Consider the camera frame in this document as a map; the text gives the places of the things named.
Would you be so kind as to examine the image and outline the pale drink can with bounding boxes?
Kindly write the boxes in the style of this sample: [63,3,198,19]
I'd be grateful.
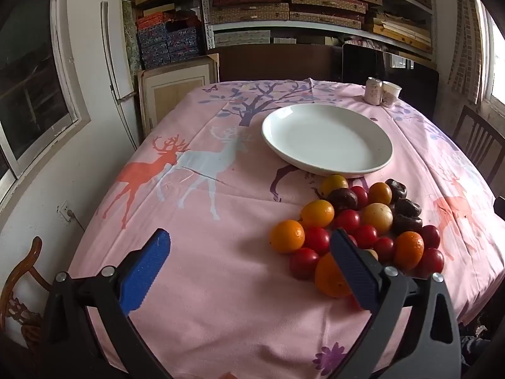
[365,78,383,105]

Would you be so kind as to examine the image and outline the bright side window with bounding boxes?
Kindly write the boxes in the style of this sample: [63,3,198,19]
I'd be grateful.
[475,0,505,113]

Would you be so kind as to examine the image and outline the brown wooden board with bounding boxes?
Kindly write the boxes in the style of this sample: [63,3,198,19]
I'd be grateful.
[219,45,342,83]

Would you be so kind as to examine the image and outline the smooth orange kumquat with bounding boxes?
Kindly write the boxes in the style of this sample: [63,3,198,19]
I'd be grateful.
[300,200,335,228]

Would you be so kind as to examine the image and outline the stack of pale grey boxes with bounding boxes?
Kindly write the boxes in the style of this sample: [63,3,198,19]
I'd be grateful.
[213,29,296,46]

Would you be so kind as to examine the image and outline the pale wooden framed panel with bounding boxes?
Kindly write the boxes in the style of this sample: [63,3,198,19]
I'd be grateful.
[137,53,219,137]

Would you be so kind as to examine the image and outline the dark brown water chestnut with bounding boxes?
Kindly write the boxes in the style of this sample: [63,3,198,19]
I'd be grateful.
[395,198,422,218]
[385,179,408,200]
[391,214,424,234]

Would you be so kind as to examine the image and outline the black flat panel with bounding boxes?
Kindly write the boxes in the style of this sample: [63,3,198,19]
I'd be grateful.
[341,43,440,111]

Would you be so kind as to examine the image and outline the stack of woven tan boxes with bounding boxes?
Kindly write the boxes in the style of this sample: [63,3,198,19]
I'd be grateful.
[209,0,383,30]

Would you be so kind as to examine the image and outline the dark slatted wooden chair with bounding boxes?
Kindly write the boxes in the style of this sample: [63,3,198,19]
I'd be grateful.
[452,105,505,182]

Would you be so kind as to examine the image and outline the green patterned board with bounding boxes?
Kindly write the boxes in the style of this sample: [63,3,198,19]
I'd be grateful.
[122,0,143,75]

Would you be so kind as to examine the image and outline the yellow passion fruit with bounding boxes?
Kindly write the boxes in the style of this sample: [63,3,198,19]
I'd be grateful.
[361,203,394,234]

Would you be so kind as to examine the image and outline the white wall socket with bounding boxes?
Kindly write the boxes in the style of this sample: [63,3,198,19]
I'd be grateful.
[58,201,77,222]

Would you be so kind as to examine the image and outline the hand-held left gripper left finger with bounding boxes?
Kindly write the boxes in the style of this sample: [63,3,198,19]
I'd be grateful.
[39,228,186,379]

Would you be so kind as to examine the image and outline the white metal shelf rack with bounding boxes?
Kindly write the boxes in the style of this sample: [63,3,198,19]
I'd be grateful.
[199,0,438,64]

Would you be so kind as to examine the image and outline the dark purple passion fruit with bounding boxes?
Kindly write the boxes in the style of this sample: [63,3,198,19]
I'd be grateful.
[327,188,359,213]

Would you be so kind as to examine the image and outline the white framed window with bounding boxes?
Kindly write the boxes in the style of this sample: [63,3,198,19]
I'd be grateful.
[0,0,92,190]

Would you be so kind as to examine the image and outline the small yellow orange kumquat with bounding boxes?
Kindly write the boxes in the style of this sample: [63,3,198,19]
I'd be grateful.
[320,174,350,198]

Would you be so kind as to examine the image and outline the stack of wooden flat boxes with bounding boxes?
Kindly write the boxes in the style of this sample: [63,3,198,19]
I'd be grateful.
[363,0,435,54]

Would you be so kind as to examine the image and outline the white paper cup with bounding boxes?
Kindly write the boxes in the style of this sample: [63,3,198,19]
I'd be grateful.
[381,81,402,108]

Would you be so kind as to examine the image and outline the round orange mandarin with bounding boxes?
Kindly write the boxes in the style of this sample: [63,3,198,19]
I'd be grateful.
[395,231,425,271]
[314,253,352,298]
[368,182,393,206]
[269,220,306,254]

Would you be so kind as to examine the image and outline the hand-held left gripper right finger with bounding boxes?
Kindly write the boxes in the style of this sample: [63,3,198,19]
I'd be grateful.
[329,228,462,379]

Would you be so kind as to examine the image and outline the white ceramic plate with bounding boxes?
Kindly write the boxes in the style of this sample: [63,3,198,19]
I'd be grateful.
[261,104,394,177]

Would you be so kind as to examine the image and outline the pink deer print tablecloth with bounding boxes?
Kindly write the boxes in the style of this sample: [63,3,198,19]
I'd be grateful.
[69,80,498,379]

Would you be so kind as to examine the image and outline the white leaning boards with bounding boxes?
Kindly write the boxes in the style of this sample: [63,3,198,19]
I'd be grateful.
[100,0,140,147]

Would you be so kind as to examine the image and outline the carved brown wooden chair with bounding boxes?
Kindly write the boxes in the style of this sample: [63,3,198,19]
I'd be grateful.
[0,236,50,348]

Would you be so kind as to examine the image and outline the pile of red cherry tomatoes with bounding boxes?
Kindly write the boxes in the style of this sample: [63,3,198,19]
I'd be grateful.
[289,185,445,281]

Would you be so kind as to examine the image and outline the stack of blue patterned boxes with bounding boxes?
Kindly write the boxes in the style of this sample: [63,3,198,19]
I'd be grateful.
[136,12,200,69]

